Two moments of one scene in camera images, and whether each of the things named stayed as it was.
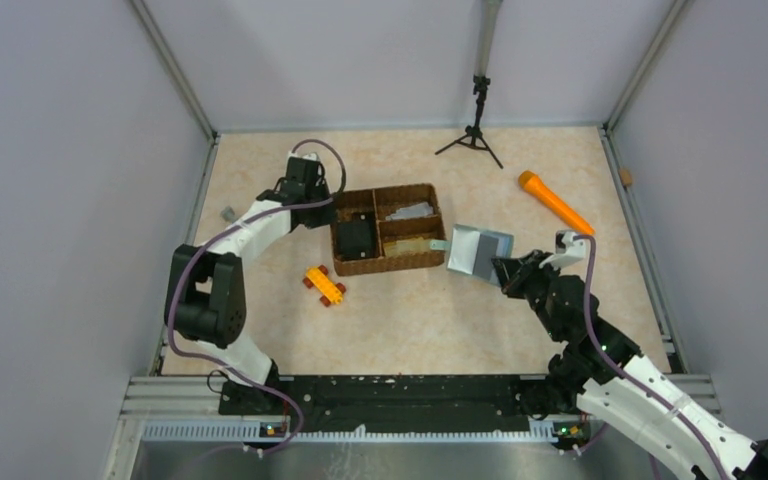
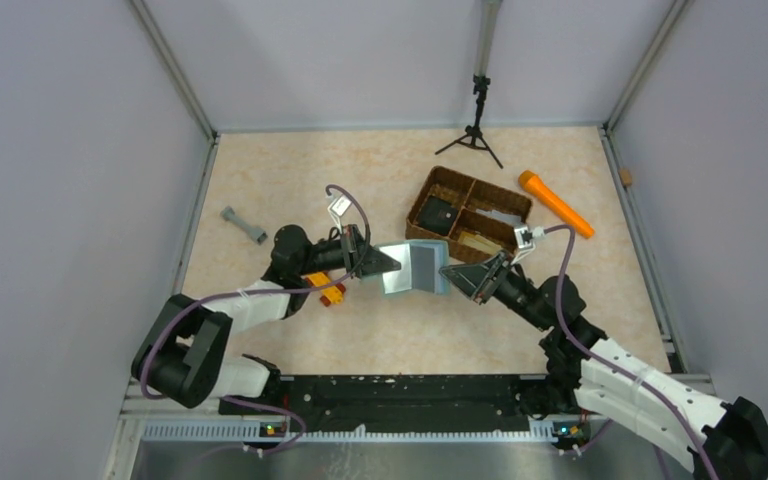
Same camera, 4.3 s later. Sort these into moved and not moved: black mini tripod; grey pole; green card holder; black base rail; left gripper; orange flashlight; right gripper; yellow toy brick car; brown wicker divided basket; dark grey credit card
Moved: left gripper; right gripper; dark grey credit card; brown wicker divided basket; green card holder
Not moved: orange flashlight; grey pole; yellow toy brick car; black mini tripod; black base rail
